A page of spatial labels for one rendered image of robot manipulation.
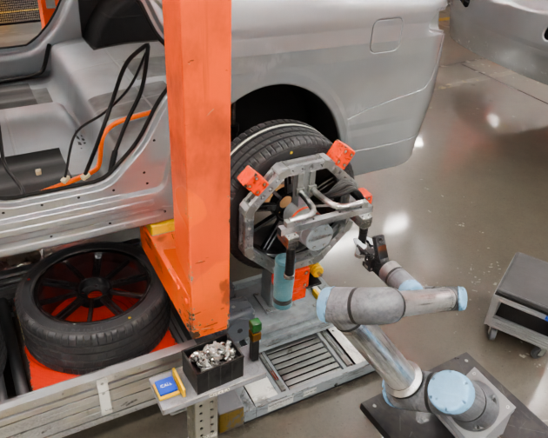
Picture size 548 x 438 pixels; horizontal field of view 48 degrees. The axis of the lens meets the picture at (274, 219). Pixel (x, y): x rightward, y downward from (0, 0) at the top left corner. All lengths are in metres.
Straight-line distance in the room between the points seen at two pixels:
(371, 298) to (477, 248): 2.30
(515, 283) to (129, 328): 1.93
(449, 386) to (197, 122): 1.27
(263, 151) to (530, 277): 1.64
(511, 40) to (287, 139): 2.57
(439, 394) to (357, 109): 1.37
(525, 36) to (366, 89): 1.95
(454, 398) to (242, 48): 1.55
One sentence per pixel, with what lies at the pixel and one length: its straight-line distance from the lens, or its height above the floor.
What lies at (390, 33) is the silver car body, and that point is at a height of 1.47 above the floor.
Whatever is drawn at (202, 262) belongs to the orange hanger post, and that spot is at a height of 0.91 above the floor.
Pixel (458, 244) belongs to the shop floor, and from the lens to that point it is 4.12.
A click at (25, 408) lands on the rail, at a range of 2.61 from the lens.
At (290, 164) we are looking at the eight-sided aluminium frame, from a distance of 2.46.
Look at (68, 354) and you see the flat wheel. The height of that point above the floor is 0.40.
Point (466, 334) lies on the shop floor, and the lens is 3.49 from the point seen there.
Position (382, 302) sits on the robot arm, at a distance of 1.90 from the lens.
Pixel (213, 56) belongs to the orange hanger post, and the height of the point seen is 1.67.
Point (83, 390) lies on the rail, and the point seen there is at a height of 0.35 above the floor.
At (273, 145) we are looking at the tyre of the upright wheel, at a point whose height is 1.17.
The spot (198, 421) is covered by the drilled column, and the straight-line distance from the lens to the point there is 2.57.
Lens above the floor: 2.31
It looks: 34 degrees down
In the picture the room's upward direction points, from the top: 3 degrees clockwise
